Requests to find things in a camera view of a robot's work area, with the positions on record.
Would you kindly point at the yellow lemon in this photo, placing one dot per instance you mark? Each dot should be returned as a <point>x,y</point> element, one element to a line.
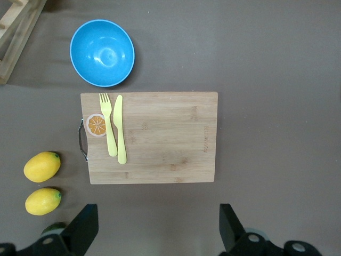
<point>42,166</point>
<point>42,201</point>

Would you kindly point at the blue bowl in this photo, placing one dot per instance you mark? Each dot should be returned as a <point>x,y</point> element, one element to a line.
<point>102,53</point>

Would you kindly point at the yellow plastic knife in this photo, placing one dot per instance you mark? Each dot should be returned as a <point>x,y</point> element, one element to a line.
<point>120,133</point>

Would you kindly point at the yellow plastic fork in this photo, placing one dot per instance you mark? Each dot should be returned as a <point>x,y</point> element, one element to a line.
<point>109,133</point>

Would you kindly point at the brown table cover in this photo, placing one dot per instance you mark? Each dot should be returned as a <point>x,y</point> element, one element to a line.
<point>266,53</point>

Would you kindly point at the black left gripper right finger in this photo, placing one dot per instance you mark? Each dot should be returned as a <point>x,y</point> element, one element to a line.
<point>233,240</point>

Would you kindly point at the wooden cutting board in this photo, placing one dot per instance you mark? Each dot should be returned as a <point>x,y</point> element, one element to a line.
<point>165,149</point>

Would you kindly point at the round orange slice piece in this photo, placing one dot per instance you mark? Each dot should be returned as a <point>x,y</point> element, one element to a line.
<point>94,125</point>

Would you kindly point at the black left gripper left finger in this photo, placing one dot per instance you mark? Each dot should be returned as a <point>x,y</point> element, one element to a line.
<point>82,232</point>

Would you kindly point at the wooden peg rack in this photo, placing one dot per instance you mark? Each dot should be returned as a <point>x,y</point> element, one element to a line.
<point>18,34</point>

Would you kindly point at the dark green avocado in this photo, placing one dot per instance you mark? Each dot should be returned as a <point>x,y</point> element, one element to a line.
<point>54,227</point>

